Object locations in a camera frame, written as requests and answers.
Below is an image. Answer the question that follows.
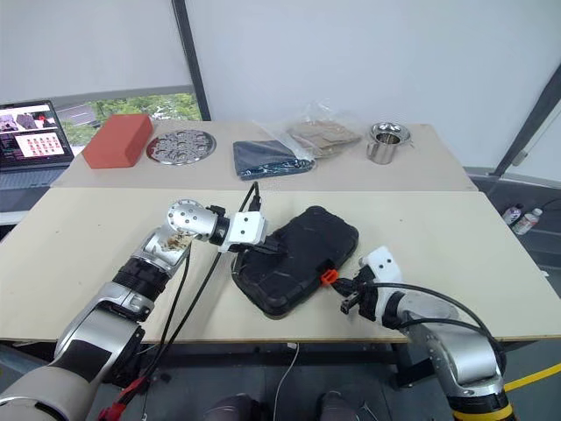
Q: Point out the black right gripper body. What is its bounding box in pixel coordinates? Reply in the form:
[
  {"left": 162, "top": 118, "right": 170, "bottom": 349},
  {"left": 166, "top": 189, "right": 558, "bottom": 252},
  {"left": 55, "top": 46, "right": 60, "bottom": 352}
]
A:
[{"left": 352, "top": 265, "right": 380, "bottom": 322}]

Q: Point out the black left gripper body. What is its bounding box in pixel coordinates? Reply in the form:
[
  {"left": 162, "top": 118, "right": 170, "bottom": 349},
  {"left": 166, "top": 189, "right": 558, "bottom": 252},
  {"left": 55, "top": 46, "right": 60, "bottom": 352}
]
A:
[{"left": 255, "top": 235, "right": 285, "bottom": 258}]

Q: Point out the black hard case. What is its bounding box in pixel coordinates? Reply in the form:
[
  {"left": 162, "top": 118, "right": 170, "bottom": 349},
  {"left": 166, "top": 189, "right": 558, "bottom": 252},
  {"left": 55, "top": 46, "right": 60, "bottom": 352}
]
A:
[{"left": 230, "top": 204, "right": 360, "bottom": 320}]

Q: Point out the folded dark blue cloth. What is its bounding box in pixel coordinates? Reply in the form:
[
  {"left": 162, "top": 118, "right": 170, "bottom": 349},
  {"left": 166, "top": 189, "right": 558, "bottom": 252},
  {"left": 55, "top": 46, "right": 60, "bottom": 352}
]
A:
[{"left": 231, "top": 139, "right": 316, "bottom": 182}]

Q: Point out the dark rounded shape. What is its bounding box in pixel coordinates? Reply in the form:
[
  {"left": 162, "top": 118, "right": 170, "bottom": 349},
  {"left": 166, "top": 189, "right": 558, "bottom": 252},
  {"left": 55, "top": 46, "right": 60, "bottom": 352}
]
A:
[
  {"left": 202, "top": 393, "right": 260, "bottom": 421},
  {"left": 316, "top": 390, "right": 366, "bottom": 421}
]

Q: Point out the tan folded cloth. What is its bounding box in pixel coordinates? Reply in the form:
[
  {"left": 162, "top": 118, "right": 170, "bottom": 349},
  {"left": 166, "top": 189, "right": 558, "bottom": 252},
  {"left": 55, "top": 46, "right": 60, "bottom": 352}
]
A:
[{"left": 286, "top": 119, "right": 363, "bottom": 160}]

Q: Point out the perforated round metal plate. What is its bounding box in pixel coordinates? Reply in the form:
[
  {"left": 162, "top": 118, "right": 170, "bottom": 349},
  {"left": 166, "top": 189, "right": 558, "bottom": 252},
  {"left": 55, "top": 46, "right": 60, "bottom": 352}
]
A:
[{"left": 146, "top": 129, "right": 218, "bottom": 167}]

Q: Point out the clear plastic bag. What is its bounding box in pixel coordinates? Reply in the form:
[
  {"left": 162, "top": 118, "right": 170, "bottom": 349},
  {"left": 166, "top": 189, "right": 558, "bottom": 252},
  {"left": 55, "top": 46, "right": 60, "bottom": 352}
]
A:
[{"left": 252, "top": 100, "right": 366, "bottom": 161}]

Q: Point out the stainless steel cup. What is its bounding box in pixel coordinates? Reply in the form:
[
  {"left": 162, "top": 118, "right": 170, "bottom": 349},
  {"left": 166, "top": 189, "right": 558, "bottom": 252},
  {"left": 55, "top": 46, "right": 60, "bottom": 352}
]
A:
[{"left": 365, "top": 133, "right": 407, "bottom": 166}]

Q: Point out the plastic bottle purple label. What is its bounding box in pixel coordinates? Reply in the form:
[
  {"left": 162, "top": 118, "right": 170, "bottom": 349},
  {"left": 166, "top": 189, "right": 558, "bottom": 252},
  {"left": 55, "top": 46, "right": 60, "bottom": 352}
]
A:
[{"left": 501, "top": 203, "right": 525, "bottom": 227}]

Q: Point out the plastic bottle white label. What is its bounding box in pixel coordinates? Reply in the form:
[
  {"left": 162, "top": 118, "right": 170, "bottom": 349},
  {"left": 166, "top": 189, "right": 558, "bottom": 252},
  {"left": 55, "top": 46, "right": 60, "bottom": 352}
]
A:
[{"left": 511, "top": 207, "right": 545, "bottom": 237}]

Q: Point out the red rectangular block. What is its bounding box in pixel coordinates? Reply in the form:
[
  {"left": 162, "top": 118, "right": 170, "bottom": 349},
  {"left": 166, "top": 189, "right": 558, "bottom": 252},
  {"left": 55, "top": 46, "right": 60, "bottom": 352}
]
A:
[{"left": 82, "top": 113, "right": 154, "bottom": 170}]

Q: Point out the black diagonal pole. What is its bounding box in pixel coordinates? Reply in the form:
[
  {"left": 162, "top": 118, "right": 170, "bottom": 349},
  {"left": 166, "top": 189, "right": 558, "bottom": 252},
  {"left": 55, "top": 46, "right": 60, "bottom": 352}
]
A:
[{"left": 494, "top": 64, "right": 561, "bottom": 177}]

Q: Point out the open laptop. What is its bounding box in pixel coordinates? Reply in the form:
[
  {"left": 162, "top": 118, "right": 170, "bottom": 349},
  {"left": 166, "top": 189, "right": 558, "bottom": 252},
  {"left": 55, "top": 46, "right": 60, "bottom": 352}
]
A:
[{"left": 0, "top": 100, "right": 76, "bottom": 190}]

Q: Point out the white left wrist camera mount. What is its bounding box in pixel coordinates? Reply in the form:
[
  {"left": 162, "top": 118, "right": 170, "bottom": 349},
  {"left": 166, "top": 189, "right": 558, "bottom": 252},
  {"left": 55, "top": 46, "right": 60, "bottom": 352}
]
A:
[{"left": 217, "top": 211, "right": 268, "bottom": 254}]

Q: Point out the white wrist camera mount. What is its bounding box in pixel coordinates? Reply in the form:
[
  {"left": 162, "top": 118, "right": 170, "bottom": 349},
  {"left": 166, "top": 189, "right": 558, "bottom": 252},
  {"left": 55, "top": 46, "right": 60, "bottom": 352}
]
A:
[
  {"left": 360, "top": 246, "right": 404, "bottom": 289},
  {"left": 217, "top": 211, "right": 268, "bottom": 254}
]

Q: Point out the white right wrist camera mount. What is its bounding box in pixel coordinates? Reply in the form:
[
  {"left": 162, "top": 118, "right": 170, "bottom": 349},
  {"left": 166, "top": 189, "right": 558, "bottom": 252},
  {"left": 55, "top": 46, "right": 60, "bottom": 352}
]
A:
[{"left": 360, "top": 246, "right": 404, "bottom": 289}]

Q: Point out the black table frame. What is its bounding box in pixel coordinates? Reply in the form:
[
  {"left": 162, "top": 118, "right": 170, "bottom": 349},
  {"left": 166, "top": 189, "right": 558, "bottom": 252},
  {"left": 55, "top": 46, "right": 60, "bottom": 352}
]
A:
[{"left": 104, "top": 340, "right": 437, "bottom": 389}]

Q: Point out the thin white cable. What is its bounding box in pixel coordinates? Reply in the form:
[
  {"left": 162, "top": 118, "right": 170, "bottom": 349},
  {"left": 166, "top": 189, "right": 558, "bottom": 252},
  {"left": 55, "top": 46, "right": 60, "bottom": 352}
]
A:
[{"left": 272, "top": 341, "right": 302, "bottom": 421}]

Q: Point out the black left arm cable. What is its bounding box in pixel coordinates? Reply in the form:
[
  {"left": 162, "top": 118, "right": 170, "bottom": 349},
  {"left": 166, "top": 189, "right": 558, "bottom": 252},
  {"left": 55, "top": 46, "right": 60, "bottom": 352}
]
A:
[
  {"left": 142, "top": 181, "right": 264, "bottom": 387},
  {"left": 146, "top": 243, "right": 194, "bottom": 378}
]

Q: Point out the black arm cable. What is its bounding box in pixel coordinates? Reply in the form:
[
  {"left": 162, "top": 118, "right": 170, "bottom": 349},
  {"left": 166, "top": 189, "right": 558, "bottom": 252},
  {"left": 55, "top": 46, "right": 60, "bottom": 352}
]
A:
[
  {"left": 142, "top": 181, "right": 264, "bottom": 387},
  {"left": 350, "top": 282, "right": 509, "bottom": 374},
  {"left": 146, "top": 243, "right": 194, "bottom": 378}
]

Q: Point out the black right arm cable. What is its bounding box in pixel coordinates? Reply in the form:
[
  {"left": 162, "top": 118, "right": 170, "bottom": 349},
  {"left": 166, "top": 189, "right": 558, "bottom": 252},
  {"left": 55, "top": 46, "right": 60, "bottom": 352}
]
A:
[{"left": 350, "top": 282, "right": 509, "bottom": 374}]

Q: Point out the black window frame post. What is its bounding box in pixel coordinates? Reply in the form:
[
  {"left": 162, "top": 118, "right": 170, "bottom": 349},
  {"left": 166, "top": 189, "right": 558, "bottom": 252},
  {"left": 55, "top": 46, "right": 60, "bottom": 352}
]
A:
[{"left": 171, "top": 0, "right": 212, "bottom": 122}]

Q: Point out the red cable connector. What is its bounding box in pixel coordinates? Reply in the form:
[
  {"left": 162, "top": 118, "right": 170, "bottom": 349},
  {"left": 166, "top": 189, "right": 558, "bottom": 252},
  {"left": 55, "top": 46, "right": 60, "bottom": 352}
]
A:
[{"left": 97, "top": 375, "right": 146, "bottom": 421}]

